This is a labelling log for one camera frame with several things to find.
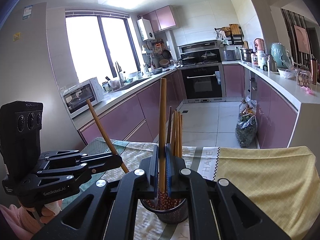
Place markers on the clear egg box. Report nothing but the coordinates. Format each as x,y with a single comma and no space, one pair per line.
303,79

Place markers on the patchwork printed tablecloth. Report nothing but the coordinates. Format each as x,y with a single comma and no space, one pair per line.
262,180

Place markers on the grey refrigerator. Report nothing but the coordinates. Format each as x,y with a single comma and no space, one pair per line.
25,67

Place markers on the mint green appliance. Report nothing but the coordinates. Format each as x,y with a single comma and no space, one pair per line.
278,55

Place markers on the round woven basket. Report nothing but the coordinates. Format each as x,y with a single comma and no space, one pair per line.
164,62

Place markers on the pink electric kettle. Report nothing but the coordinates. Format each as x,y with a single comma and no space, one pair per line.
260,45

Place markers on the pink plastic bag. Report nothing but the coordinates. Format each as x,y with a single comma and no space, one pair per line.
308,90

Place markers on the pink wall cabinet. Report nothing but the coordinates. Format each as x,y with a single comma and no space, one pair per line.
165,17

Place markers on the stainless steel stockpot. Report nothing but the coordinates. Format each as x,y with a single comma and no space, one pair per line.
246,55

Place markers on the pink kitchen base cabinets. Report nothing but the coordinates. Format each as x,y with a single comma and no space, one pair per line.
275,110
120,120

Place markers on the person's left forearm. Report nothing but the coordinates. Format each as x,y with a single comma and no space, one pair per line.
15,217

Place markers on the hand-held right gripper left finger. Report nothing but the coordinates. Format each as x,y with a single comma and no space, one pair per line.
155,177

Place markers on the white countertop oven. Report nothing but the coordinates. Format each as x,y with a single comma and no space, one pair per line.
80,97

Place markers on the hanging black frying pan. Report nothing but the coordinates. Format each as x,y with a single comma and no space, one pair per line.
166,54

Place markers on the sink faucet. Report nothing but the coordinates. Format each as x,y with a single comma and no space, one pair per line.
121,80

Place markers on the cooking oil bottle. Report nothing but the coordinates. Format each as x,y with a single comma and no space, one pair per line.
246,111

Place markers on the brown tumbler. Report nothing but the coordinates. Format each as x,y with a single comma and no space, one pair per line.
314,70

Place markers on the striped wall panel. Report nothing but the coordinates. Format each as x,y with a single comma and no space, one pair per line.
287,22

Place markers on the wooden chopstick floral end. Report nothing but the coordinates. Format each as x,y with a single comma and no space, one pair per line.
100,123
162,117

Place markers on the black integrated stove oven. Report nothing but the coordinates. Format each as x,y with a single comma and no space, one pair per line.
201,85

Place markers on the person's left hand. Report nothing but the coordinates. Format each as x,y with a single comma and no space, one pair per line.
48,212

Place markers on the pink framed wall picture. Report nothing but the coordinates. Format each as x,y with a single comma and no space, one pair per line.
301,38

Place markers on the wooden cutting board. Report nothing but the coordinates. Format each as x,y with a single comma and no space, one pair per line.
234,30

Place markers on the pot with glass lid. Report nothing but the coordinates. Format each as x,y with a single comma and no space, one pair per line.
208,57
189,60

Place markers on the black mesh utensil holder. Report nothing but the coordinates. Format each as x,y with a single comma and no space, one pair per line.
172,215

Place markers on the black wall rack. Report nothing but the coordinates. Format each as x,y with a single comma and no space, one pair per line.
236,40

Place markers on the kitchen window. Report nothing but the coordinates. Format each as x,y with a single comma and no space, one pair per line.
85,50

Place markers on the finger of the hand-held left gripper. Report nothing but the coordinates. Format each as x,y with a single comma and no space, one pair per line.
62,185
105,158

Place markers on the bundle of bamboo chopsticks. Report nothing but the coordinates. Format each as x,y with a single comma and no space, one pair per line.
178,135

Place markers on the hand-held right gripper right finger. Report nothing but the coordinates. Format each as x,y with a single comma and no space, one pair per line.
169,177

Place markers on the white wall water heater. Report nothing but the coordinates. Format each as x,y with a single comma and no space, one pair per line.
146,30

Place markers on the steel thermos bottle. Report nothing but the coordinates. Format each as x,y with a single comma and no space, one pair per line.
272,63

